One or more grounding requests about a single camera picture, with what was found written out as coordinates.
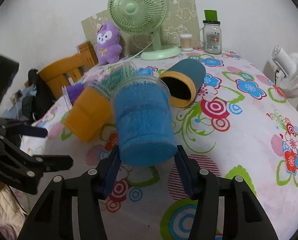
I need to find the glass mason jar mug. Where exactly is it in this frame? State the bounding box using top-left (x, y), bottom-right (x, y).
top-left (200, 20), bottom-right (222, 55)

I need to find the teal and yellow felt cup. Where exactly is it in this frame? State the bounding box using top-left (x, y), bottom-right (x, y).
top-left (159, 59), bottom-right (206, 108)

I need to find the black bag on chair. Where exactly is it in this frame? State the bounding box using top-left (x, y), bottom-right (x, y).
top-left (22, 69), bottom-right (56, 124)

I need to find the white fan power cord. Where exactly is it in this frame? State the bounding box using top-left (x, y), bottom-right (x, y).
top-left (127, 33), bottom-right (156, 59)

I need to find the cotton swab container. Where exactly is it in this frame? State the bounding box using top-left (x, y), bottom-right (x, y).
top-left (180, 34), bottom-right (193, 51)

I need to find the green desk fan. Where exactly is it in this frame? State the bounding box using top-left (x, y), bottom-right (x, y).
top-left (108, 0), bottom-right (181, 60)

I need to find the white small fan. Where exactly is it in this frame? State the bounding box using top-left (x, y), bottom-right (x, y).
top-left (271, 46), bottom-right (298, 99)

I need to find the floral tablecloth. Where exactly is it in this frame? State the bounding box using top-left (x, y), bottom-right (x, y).
top-left (20, 47), bottom-right (298, 240)

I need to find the green cap on jar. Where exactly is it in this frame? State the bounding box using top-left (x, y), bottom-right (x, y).
top-left (204, 9), bottom-right (218, 21)

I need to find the purple plush toy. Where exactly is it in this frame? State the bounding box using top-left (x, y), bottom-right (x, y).
top-left (96, 21), bottom-right (122, 66)

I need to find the blue felt-wrapped plastic cup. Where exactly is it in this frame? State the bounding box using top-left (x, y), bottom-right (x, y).
top-left (110, 75), bottom-right (178, 166)

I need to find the purple felt-wrapped plastic cup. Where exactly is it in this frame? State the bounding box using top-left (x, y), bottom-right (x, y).
top-left (62, 83), bottom-right (84, 110)

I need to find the orange felt-wrapped plastic cup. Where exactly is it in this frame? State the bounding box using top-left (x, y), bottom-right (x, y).
top-left (63, 81), bottom-right (112, 142)

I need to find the wooden chair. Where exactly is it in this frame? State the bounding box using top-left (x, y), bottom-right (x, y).
top-left (38, 41), bottom-right (98, 100)

